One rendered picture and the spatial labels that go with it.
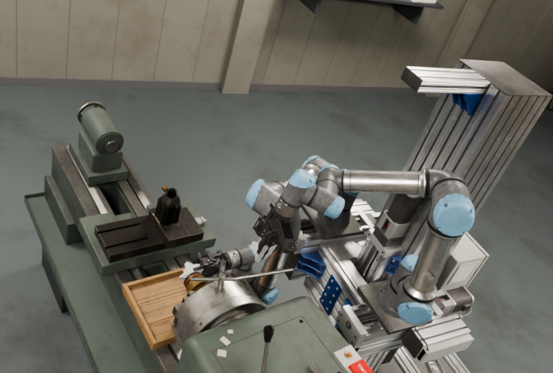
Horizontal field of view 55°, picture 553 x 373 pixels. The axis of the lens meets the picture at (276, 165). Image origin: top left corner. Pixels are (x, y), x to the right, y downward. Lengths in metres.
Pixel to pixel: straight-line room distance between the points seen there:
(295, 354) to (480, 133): 0.97
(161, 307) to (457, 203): 1.20
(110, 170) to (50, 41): 2.44
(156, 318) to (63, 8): 3.28
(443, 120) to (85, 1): 3.52
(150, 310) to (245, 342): 0.60
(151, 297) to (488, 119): 1.43
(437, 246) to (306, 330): 0.50
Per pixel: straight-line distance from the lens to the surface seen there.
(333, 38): 6.00
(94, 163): 2.70
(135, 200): 2.68
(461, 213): 1.67
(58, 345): 3.18
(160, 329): 2.16
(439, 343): 2.30
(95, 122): 2.69
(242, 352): 1.70
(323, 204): 1.69
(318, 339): 1.81
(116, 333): 2.56
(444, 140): 2.08
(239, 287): 1.88
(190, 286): 2.02
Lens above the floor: 2.61
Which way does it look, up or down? 34 degrees down
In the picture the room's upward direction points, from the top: 19 degrees clockwise
